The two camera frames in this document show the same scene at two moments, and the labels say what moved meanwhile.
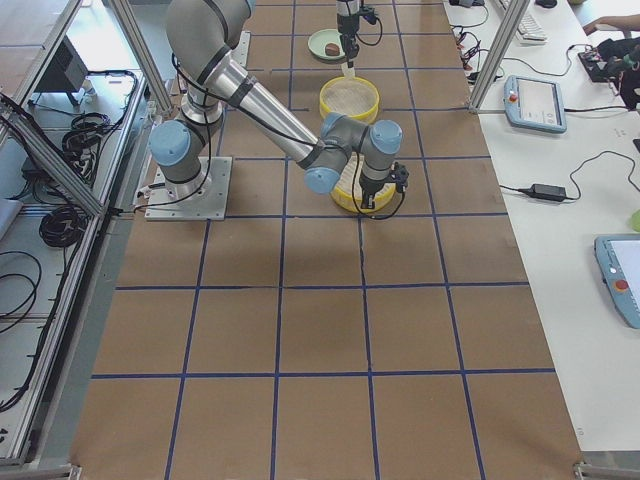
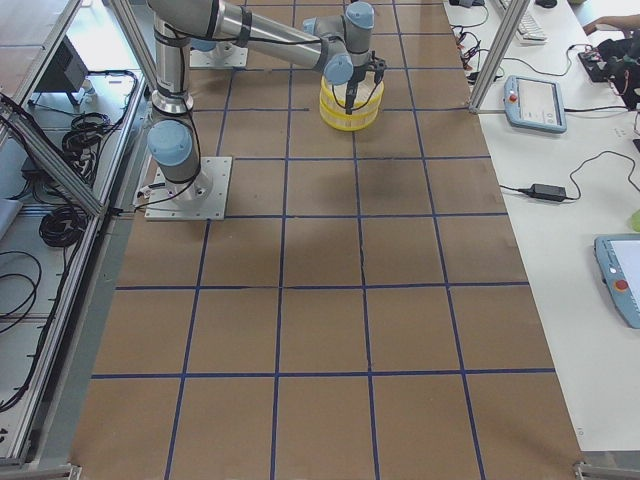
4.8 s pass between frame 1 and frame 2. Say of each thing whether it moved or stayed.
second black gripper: moved
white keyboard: stayed
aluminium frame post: stayed
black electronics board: stayed
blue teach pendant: stayed
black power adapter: stayed
